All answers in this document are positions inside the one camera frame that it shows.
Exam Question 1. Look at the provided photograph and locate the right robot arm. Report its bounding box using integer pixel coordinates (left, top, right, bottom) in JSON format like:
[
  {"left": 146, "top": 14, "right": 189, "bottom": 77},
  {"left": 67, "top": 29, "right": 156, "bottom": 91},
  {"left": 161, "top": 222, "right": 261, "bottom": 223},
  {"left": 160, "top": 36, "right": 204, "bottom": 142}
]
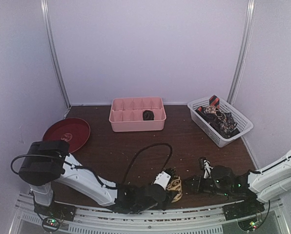
[{"left": 183, "top": 150, "right": 291, "bottom": 220}]

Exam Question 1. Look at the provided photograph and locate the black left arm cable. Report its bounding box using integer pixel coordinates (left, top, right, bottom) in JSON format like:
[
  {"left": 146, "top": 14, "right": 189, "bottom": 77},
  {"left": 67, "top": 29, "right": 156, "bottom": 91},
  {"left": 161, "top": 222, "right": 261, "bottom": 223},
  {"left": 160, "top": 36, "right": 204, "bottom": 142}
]
[{"left": 122, "top": 143, "right": 173, "bottom": 186}]

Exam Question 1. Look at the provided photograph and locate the dark patterned ties pile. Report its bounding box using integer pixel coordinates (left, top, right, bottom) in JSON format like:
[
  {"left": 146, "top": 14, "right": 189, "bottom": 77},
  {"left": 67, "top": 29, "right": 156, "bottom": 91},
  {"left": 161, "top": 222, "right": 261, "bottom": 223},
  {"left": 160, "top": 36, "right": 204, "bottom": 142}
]
[{"left": 195, "top": 105, "right": 240, "bottom": 139}]

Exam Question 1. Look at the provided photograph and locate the circuit board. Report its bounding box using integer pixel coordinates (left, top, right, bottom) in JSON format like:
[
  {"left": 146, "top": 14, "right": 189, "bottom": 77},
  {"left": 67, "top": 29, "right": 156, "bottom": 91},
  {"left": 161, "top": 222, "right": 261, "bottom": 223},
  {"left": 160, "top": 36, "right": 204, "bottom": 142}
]
[
  {"left": 242, "top": 219, "right": 262, "bottom": 232},
  {"left": 42, "top": 217, "right": 61, "bottom": 232}
]

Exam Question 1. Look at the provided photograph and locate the left circuit board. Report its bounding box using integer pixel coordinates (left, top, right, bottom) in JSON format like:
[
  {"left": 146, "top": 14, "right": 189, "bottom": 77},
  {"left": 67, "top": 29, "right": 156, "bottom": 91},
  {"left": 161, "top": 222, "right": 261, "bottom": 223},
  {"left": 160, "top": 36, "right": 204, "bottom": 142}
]
[{"left": 42, "top": 217, "right": 61, "bottom": 232}]

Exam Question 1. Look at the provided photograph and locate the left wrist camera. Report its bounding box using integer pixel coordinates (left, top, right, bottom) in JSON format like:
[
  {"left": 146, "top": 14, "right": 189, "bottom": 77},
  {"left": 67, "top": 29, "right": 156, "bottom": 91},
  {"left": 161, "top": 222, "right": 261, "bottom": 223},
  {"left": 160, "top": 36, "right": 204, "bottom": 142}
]
[{"left": 152, "top": 168, "right": 177, "bottom": 190}]

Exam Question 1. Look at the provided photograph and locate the pink divided organizer box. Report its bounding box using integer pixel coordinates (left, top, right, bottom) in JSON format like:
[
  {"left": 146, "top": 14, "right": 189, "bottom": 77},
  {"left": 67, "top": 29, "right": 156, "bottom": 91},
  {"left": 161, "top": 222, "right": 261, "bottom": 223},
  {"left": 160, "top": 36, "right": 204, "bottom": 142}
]
[{"left": 109, "top": 97, "right": 166, "bottom": 132}]

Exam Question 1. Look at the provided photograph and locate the rolled black tie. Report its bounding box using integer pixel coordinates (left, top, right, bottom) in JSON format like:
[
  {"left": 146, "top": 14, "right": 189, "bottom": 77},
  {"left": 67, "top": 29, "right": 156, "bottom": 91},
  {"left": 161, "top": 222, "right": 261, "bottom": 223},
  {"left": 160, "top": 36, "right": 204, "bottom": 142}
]
[{"left": 143, "top": 110, "right": 154, "bottom": 121}]

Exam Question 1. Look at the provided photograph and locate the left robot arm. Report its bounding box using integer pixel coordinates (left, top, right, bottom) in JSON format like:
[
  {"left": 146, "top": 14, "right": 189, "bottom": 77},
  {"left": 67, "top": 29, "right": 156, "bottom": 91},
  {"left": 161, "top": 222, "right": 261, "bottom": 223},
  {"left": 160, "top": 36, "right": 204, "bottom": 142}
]
[{"left": 12, "top": 140, "right": 179, "bottom": 216}]

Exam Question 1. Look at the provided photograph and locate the right aluminium corner post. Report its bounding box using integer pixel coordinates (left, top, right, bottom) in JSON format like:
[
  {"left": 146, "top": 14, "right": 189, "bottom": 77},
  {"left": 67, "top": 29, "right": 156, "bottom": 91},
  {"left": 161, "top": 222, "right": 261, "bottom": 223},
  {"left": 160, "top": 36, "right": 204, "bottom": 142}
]
[{"left": 227, "top": 0, "right": 256, "bottom": 105}]

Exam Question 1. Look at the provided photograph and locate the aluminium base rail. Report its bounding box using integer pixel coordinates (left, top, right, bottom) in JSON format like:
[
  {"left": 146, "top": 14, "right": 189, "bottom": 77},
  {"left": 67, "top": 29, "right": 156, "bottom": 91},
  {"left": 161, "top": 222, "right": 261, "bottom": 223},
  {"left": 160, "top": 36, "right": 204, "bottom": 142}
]
[{"left": 13, "top": 192, "right": 283, "bottom": 234}]

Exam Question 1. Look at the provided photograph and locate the aluminium corner post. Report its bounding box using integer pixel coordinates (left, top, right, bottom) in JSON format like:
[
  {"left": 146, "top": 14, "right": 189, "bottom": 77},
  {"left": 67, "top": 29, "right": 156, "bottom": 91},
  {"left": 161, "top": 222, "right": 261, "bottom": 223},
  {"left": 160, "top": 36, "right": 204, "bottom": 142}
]
[
  {"left": 40, "top": 0, "right": 71, "bottom": 109},
  {"left": 227, "top": 0, "right": 256, "bottom": 105}
]

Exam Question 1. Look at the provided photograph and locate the leopard print tie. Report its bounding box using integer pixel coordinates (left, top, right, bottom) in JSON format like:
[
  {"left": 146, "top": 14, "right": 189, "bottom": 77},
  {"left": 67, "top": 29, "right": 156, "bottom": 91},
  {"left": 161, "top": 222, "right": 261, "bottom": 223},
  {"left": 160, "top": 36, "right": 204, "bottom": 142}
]
[{"left": 166, "top": 176, "right": 183, "bottom": 203}]

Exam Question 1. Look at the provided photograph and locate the red black striped tie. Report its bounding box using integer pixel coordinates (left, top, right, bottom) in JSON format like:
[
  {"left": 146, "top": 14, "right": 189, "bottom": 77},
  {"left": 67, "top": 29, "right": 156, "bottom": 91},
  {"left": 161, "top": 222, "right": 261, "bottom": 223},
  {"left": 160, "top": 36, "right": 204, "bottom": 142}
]
[{"left": 209, "top": 95, "right": 220, "bottom": 109}]

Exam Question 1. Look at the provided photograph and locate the right circuit board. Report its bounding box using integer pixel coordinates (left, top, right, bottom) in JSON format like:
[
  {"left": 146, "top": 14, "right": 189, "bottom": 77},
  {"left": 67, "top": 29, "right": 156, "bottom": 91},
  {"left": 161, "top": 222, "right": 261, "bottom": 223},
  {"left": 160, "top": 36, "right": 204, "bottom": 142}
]
[{"left": 242, "top": 219, "right": 262, "bottom": 232}]

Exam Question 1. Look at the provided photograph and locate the red round plate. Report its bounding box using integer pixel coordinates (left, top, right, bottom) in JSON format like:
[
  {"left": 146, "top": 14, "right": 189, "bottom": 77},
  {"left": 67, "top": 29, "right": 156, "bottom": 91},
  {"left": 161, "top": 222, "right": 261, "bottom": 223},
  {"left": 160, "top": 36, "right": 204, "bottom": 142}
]
[{"left": 42, "top": 117, "right": 91, "bottom": 153}]

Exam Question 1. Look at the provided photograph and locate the left aluminium corner post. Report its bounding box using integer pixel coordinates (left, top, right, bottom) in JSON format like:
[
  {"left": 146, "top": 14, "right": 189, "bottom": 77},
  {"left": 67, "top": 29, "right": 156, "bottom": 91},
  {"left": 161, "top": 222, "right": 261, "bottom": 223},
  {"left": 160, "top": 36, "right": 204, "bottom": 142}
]
[{"left": 40, "top": 0, "right": 71, "bottom": 109}]

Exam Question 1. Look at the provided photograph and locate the white plastic mesh basket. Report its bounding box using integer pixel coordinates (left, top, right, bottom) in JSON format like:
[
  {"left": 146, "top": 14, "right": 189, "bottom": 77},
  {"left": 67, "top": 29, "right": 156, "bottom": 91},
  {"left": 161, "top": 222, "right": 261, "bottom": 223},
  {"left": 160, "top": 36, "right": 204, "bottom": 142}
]
[{"left": 187, "top": 95, "right": 253, "bottom": 148}]

